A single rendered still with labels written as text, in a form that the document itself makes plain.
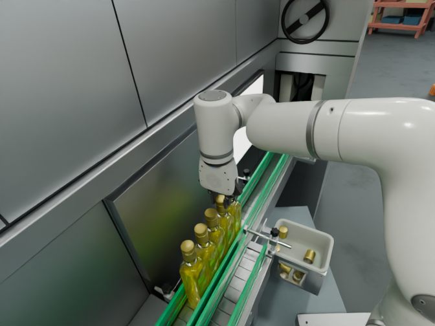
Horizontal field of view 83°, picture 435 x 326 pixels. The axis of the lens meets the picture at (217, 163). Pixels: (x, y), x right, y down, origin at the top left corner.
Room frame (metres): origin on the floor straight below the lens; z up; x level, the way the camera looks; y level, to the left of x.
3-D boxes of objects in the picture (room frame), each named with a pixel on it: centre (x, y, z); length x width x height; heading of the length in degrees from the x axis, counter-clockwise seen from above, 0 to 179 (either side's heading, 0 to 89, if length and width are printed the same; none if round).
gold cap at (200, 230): (0.41, 0.06, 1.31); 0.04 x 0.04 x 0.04
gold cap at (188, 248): (0.36, 0.09, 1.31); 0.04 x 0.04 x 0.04
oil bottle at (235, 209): (0.56, -0.03, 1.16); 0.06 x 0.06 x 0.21; 59
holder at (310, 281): (0.56, -0.27, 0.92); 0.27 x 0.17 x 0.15; 58
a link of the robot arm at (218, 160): (0.51, 0.00, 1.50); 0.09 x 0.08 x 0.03; 58
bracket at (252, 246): (0.51, -0.13, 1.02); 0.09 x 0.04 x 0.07; 58
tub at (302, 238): (0.55, -0.29, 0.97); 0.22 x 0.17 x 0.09; 58
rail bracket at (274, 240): (0.50, -0.15, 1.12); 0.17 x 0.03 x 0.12; 58
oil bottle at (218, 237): (0.46, 0.03, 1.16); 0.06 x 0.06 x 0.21; 59
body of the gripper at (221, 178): (0.51, 0.00, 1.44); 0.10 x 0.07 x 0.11; 58
